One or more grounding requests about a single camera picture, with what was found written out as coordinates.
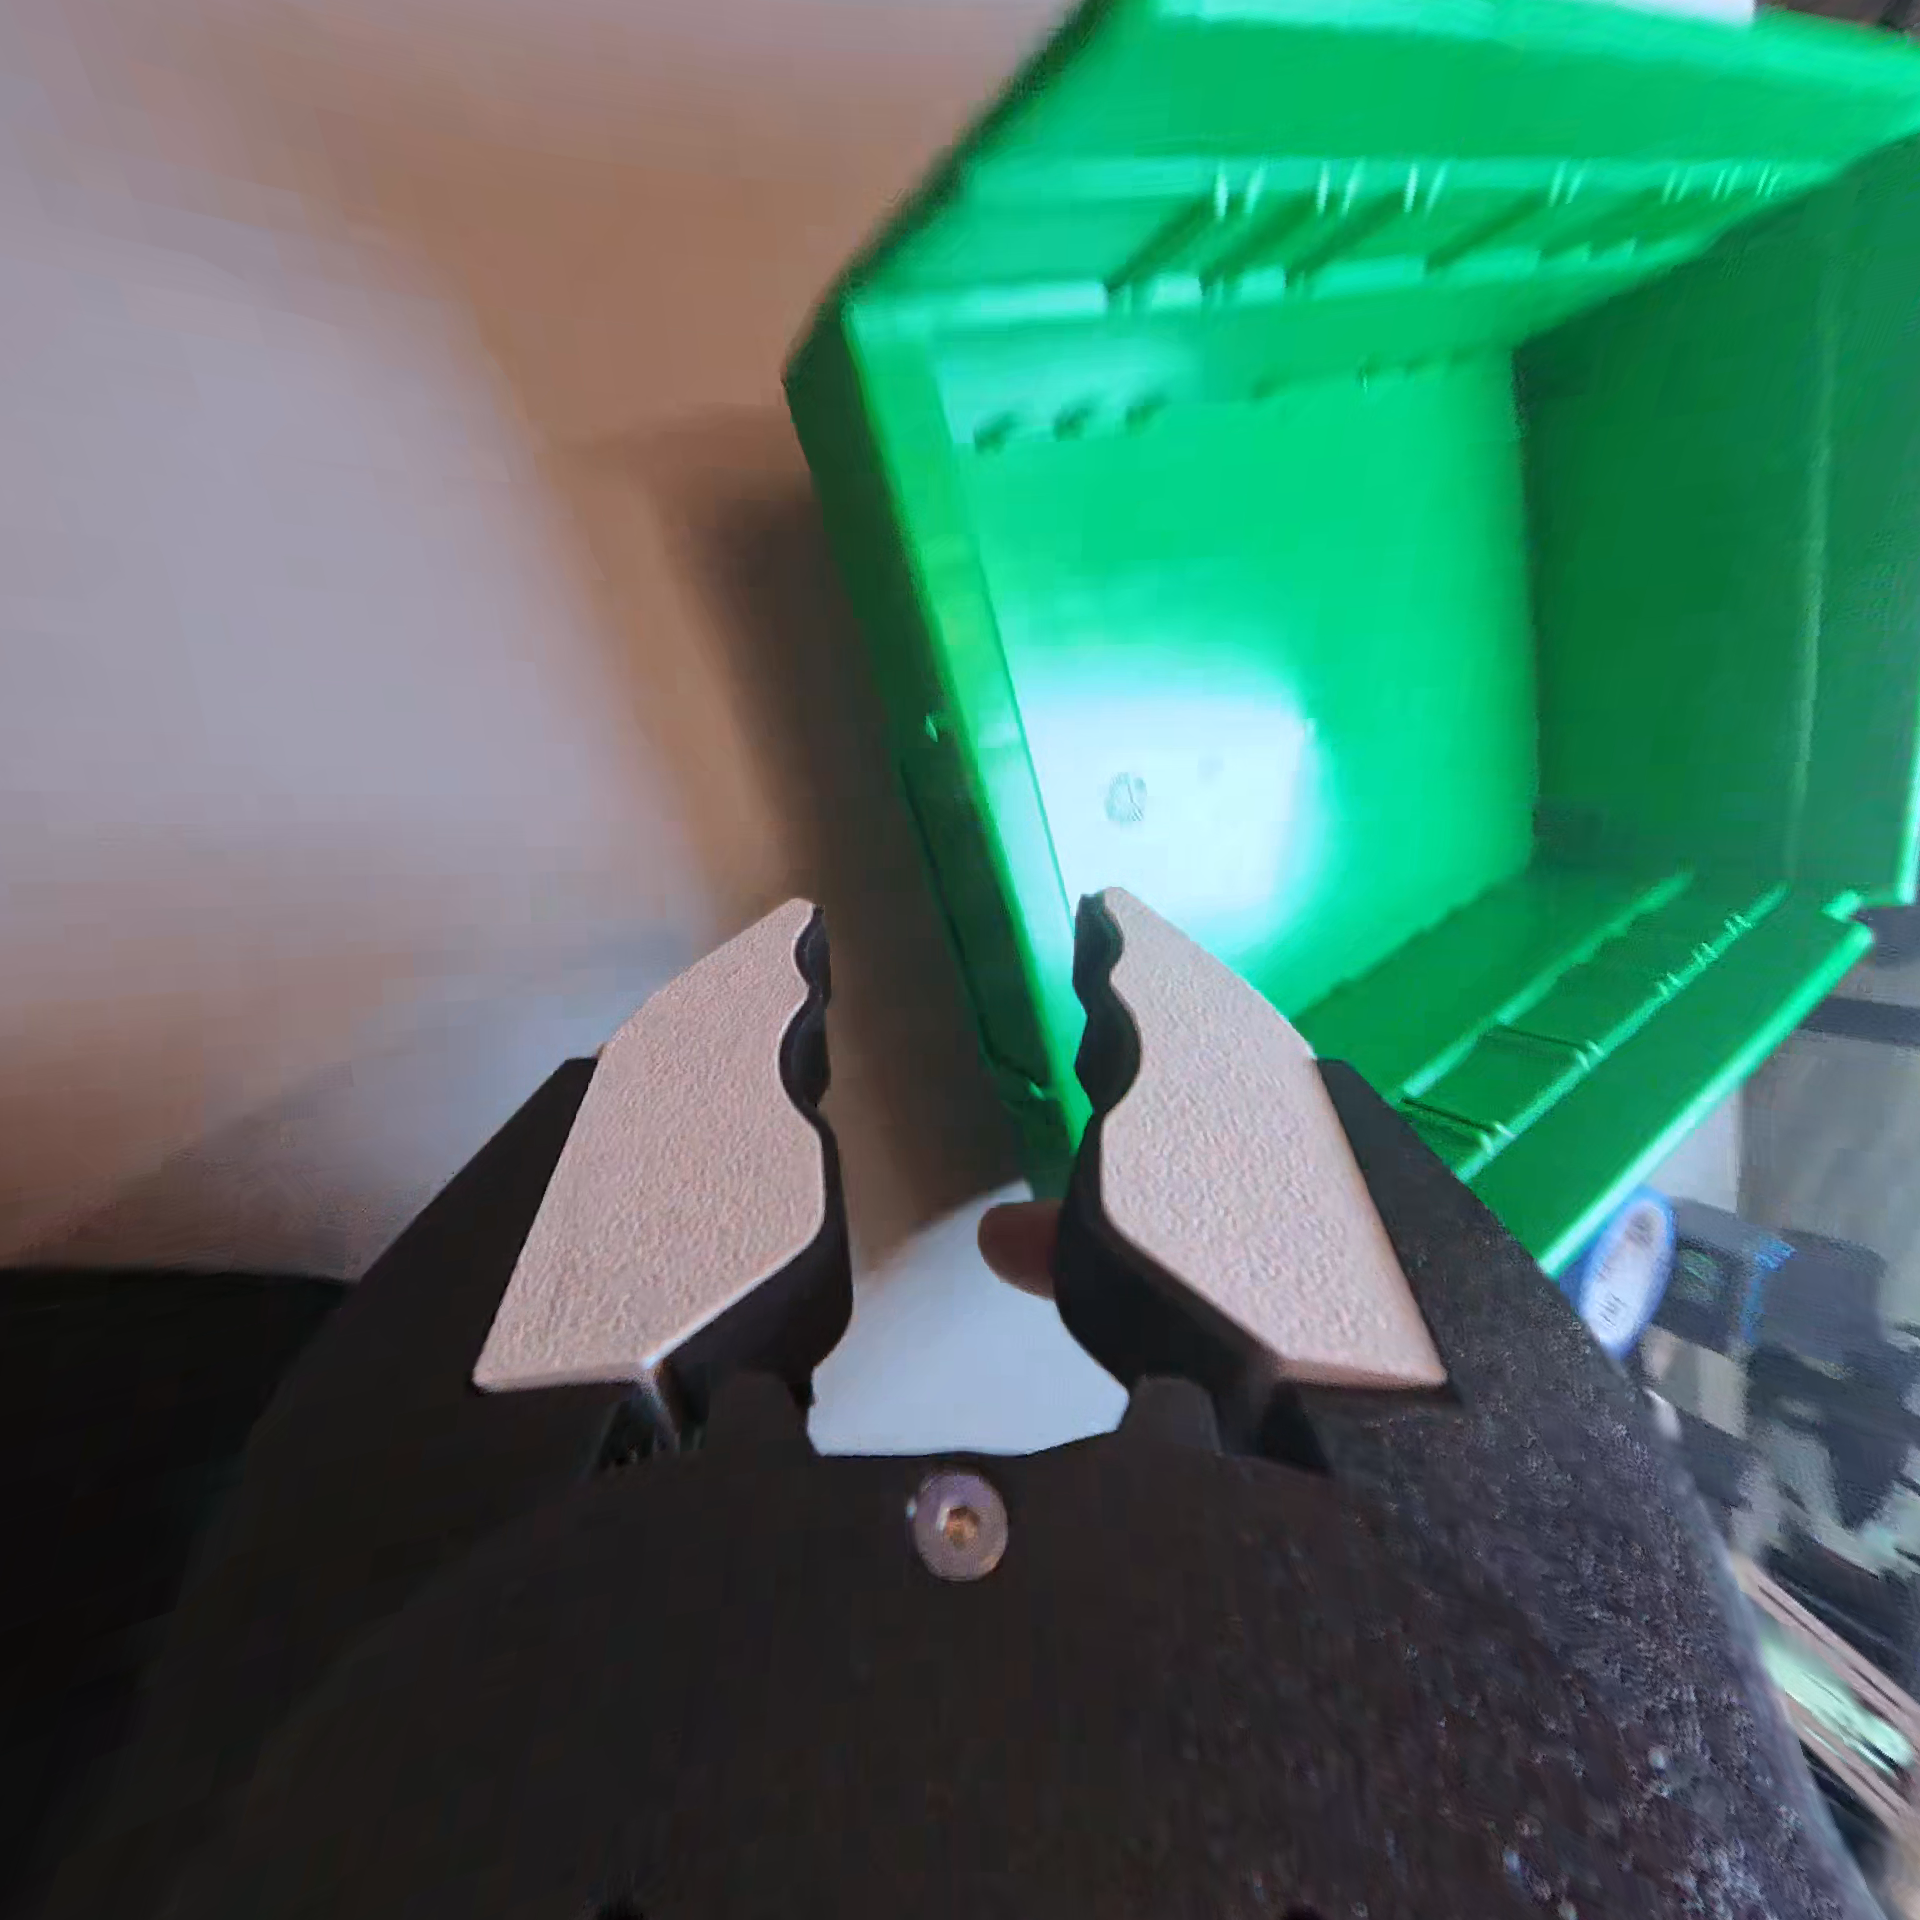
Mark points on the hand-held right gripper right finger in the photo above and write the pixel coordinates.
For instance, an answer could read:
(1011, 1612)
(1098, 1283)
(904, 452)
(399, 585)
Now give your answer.
(1230, 1186)

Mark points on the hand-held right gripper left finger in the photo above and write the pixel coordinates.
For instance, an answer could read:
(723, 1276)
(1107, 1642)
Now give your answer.
(674, 1186)

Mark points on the green plastic bin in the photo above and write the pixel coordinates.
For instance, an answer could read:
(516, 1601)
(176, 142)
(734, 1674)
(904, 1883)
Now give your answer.
(1351, 598)

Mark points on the blue and white round container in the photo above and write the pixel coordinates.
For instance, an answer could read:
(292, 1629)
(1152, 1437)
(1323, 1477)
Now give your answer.
(1628, 1261)

